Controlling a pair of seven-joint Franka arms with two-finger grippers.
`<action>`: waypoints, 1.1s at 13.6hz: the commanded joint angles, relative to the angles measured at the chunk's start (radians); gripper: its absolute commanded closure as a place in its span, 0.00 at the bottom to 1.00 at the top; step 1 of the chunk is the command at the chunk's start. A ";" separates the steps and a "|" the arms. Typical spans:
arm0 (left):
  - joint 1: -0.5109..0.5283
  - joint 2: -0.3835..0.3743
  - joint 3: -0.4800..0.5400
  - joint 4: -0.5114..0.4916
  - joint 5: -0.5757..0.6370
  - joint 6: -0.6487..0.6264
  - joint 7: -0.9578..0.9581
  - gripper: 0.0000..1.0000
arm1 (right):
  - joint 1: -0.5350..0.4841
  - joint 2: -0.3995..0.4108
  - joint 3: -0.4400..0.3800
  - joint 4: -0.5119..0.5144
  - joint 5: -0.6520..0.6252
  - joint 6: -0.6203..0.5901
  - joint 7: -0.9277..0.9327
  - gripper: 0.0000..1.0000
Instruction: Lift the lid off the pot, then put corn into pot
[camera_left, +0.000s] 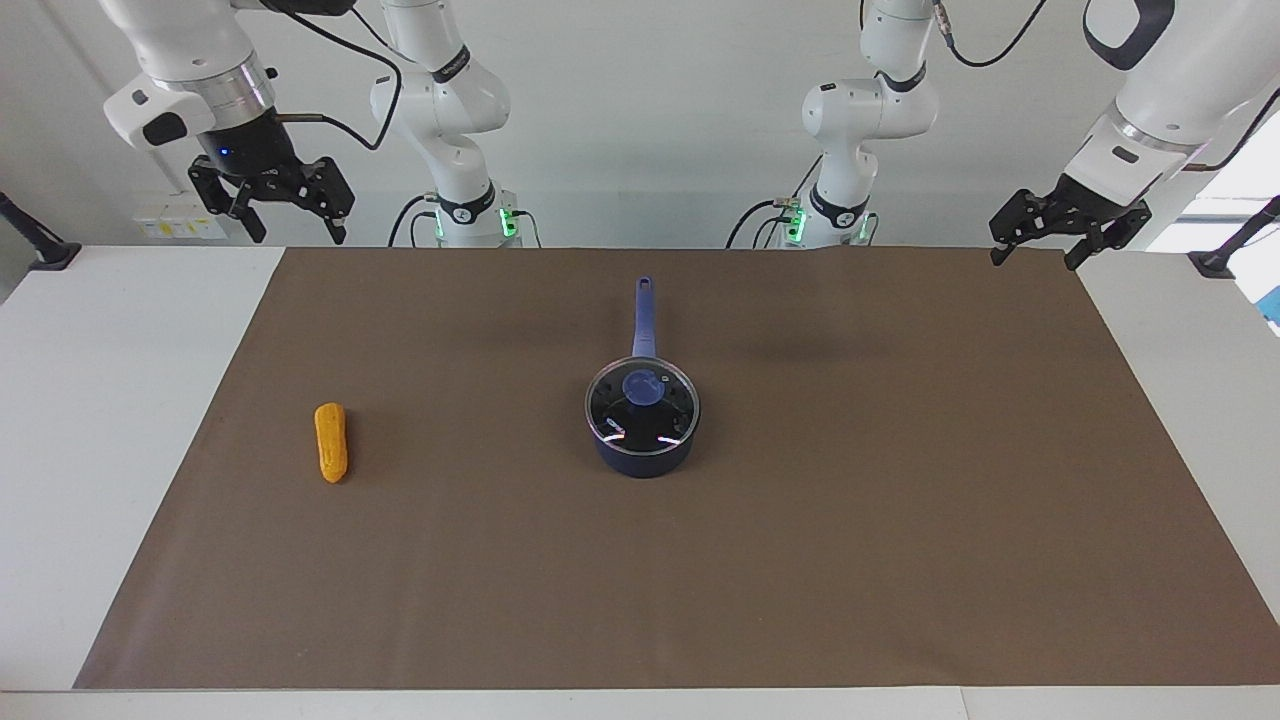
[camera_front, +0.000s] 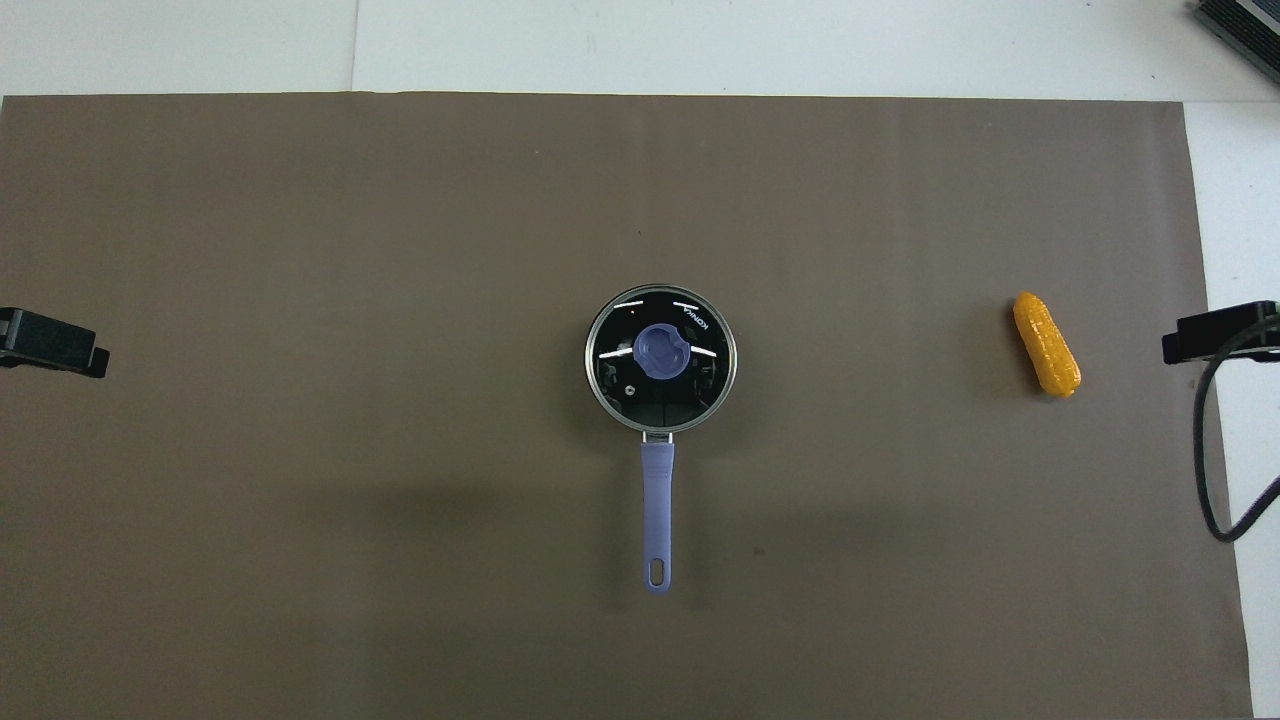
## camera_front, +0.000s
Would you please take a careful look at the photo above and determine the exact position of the yellow toy corn cob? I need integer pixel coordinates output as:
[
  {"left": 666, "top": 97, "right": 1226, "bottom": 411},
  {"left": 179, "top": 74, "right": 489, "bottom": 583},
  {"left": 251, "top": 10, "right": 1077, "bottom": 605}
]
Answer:
[{"left": 1012, "top": 291, "right": 1082, "bottom": 399}]

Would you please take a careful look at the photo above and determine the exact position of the glass lid with purple knob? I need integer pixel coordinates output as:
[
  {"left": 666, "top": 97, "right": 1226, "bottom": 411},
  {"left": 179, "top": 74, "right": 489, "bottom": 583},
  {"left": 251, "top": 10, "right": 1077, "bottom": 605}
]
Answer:
[{"left": 585, "top": 285, "right": 738, "bottom": 436}]

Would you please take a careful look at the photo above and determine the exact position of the dark grey ribbed device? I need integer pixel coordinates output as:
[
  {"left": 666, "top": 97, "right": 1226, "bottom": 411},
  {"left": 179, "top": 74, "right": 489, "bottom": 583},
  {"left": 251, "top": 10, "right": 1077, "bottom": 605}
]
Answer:
[{"left": 1193, "top": 0, "right": 1280, "bottom": 87}]

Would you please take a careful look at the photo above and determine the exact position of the brown table mat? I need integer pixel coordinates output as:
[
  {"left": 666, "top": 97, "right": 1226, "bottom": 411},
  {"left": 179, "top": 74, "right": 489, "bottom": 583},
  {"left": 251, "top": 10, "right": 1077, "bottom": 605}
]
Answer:
[{"left": 0, "top": 93, "right": 1256, "bottom": 720}]

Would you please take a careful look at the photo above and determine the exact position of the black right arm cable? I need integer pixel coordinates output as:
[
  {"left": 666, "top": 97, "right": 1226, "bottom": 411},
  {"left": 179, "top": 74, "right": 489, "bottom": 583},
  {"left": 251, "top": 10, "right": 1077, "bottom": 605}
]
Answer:
[{"left": 1195, "top": 315, "right": 1280, "bottom": 544}]

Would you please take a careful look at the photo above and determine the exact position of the dark blue saucepan, purple handle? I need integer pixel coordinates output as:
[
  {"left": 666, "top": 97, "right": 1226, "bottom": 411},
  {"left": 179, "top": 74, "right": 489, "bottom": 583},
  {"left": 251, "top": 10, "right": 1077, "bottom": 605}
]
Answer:
[{"left": 584, "top": 284, "right": 739, "bottom": 597}]

